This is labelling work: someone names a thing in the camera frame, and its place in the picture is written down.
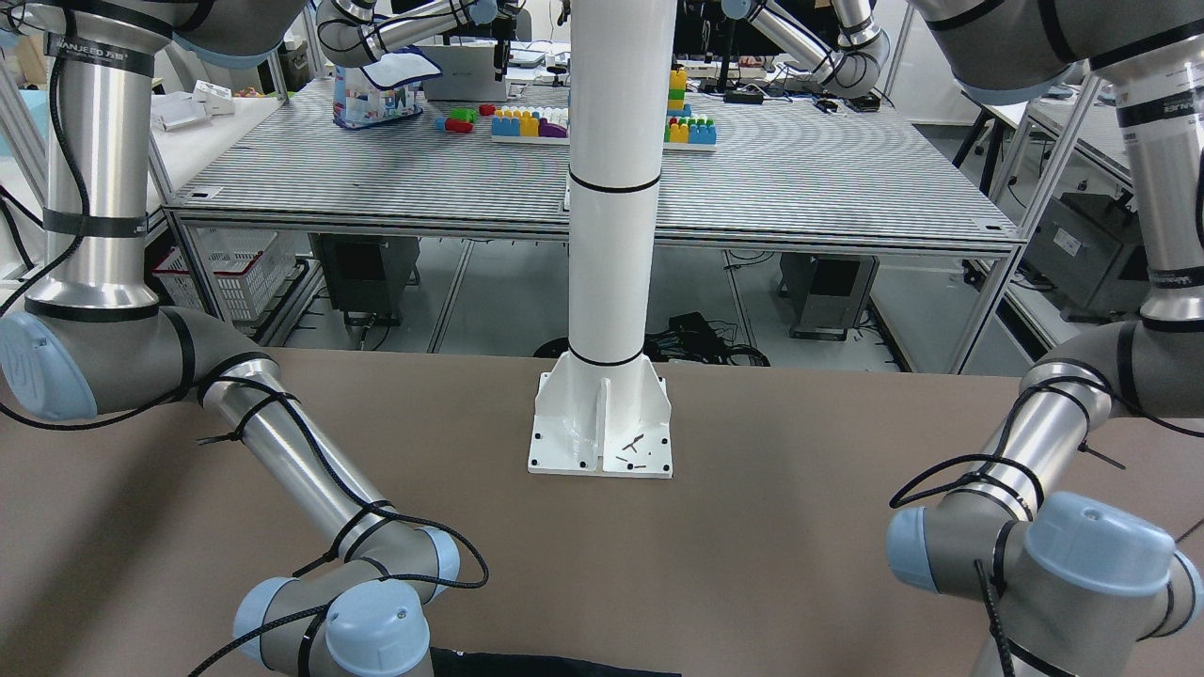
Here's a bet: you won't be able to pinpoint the black printed t-shirt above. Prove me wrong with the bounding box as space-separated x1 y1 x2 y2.
431 647 680 676

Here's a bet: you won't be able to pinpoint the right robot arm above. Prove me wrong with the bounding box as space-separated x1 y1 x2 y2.
2 1 466 676

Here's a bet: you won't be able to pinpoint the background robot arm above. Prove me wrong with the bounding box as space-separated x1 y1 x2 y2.
720 1 892 99

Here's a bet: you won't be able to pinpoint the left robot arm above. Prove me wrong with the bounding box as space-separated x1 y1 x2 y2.
885 1 1203 676

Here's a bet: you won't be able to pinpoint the colourful toy blocks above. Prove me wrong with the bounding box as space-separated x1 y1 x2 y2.
433 66 720 151

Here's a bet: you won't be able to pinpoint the grey slatted work table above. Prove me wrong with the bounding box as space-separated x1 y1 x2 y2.
175 80 1022 258

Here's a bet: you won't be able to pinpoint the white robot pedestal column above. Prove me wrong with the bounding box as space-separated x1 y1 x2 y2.
529 1 675 479

